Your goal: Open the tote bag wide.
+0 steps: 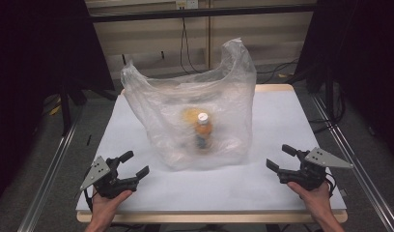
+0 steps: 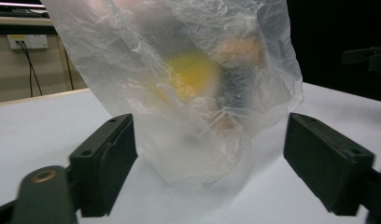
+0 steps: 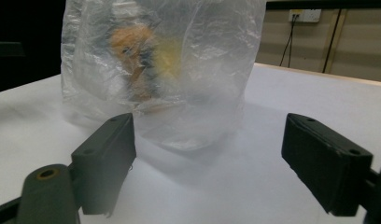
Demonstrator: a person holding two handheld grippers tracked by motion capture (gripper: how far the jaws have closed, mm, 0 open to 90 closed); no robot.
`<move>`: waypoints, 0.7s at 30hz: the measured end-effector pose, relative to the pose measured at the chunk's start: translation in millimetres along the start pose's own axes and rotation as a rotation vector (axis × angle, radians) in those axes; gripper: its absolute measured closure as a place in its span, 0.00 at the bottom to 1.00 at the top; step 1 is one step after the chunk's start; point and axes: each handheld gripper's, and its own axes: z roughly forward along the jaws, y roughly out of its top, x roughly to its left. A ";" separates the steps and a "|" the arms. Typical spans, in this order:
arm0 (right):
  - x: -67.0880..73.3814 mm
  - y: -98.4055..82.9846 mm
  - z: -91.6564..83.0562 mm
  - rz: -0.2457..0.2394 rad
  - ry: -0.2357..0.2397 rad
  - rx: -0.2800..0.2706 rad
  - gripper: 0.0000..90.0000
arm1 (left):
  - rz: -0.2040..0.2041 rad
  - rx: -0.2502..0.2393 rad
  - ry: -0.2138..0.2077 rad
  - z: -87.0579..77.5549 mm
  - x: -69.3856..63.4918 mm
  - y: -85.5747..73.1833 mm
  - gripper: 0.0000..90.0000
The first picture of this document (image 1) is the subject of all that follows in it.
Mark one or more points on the metal floor rail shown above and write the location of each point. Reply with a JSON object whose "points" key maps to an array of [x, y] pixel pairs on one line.
{"points": [[356, 167], [47, 180]]}

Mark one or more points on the person's right hand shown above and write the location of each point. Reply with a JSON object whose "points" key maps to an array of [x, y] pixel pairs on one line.
{"points": [[317, 201]]}

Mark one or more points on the black metal stand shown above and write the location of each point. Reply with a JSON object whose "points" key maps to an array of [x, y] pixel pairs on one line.
{"points": [[329, 93], [65, 109]]}

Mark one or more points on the person's left hand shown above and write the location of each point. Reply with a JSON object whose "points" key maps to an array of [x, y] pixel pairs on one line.
{"points": [[105, 206]]}

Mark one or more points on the orange drink bottle white cap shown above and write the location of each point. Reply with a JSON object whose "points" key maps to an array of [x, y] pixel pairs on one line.
{"points": [[203, 129]]}

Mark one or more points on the translucent plastic bag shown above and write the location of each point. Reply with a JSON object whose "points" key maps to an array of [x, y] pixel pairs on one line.
{"points": [[159, 106]]}

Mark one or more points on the black horizontal bar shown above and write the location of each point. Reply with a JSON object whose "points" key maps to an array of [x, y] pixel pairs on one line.
{"points": [[201, 13]]}

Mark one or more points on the dark curtain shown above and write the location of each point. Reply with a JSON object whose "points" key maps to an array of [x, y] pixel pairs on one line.
{"points": [[34, 64], [365, 58]]}

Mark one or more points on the yellow round item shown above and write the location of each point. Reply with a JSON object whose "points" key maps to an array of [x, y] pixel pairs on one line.
{"points": [[189, 116]]}

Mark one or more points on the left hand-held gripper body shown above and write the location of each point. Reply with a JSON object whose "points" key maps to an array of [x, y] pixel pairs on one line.
{"points": [[105, 180]]}

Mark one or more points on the white wall socket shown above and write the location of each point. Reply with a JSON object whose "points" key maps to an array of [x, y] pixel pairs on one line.
{"points": [[187, 4]]}

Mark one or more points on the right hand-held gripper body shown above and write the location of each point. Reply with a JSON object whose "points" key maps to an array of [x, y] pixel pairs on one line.
{"points": [[309, 177]]}

